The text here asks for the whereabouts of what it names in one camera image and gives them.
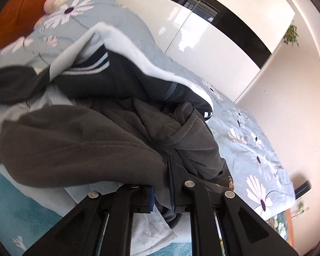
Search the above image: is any white glossy wardrobe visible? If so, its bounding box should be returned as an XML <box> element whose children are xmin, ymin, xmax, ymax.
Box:
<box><xmin>116</xmin><ymin>0</ymin><xmax>295</xmax><ymax>101</ymax></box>

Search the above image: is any teal floral plush blanket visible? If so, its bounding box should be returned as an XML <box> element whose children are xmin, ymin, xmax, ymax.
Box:
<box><xmin>0</xmin><ymin>162</ymin><xmax>293</xmax><ymax>256</ymax></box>

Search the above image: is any navy jacket with white stripes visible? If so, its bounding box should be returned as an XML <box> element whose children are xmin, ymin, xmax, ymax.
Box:
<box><xmin>53</xmin><ymin>43</ymin><xmax>214</xmax><ymax>124</ymax></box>

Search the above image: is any dark grey sweatshirt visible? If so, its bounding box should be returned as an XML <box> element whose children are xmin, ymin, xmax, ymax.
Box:
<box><xmin>0</xmin><ymin>65</ymin><xmax>234</xmax><ymax>230</ymax></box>

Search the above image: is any green potted plant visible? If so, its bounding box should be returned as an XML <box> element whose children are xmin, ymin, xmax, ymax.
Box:
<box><xmin>283</xmin><ymin>24</ymin><xmax>300</xmax><ymax>47</ymax></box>

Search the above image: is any pink floral pillow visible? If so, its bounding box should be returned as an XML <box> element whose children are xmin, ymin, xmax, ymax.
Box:
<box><xmin>33</xmin><ymin>0</ymin><xmax>68</xmax><ymax>29</ymax></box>

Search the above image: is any light blue daisy quilt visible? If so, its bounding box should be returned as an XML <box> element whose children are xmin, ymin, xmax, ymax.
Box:
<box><xmin>0</xmin><ymin>0</ymin><xmax>295</xmax><ymax>218</ymax></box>

